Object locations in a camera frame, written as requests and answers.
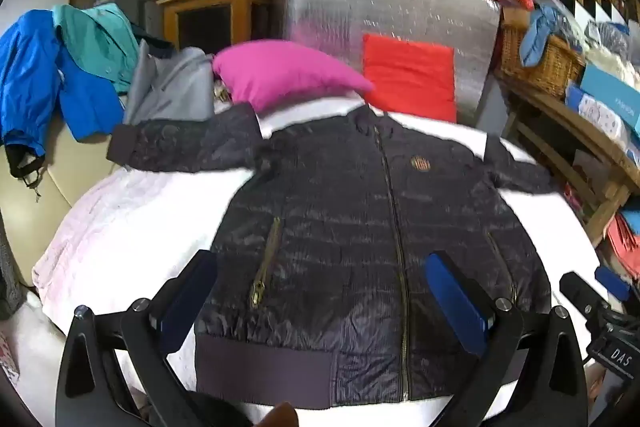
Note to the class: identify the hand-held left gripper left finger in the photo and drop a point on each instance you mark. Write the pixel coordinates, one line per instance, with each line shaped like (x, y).
(187, 302)

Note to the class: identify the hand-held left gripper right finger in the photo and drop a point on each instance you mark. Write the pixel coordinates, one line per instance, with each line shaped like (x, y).
(455, 302)

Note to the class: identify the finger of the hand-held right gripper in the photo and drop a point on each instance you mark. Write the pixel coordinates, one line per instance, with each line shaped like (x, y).
(612, 283)
(582, 297)

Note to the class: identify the black puffer jacket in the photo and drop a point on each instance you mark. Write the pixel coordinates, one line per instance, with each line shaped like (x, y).
(325, 232)

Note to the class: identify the pile of folded clothes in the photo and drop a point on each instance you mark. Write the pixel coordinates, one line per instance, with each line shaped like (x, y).
(610, 42)

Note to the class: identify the pink folders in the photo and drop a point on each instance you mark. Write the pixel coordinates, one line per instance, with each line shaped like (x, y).
(625, 242)

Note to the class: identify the white bed sheet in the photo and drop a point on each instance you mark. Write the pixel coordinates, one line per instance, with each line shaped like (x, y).
(550, 227)

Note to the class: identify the pale pink textured blanket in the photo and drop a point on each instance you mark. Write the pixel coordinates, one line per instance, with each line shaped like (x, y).
(125, 227)

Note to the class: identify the wooden shelf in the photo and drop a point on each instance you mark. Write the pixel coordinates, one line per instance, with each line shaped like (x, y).
(620, 177)

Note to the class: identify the blue white printed box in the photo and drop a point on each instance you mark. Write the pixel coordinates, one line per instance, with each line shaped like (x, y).
(600, 117)

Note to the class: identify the beige sofa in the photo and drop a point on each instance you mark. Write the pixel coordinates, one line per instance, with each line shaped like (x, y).
(65, 167)

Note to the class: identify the grey garment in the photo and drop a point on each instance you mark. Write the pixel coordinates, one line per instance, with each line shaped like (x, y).
(170, 92)

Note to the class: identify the gold patterned cloth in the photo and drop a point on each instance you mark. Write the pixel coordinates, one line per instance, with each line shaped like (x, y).
(222, 92)

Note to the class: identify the wicker basket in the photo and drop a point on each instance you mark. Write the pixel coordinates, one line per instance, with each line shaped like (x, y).
(550, 67)

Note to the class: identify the red cushion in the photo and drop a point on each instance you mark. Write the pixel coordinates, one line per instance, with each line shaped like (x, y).
(410, 77)

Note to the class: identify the magenta pillow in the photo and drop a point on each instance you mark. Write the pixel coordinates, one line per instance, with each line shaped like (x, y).
(280, 72)

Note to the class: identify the light blue cloth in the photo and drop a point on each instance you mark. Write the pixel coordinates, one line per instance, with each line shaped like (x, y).
(542, 27)

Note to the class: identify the blue jacket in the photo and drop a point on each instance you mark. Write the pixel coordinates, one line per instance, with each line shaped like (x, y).
(30, 72)

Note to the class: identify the teal jacket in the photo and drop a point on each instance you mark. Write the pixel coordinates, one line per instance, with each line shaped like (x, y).
(100, 37)

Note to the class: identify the silver foil insulation mat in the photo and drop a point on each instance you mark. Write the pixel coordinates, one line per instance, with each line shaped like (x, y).
(390, 2)

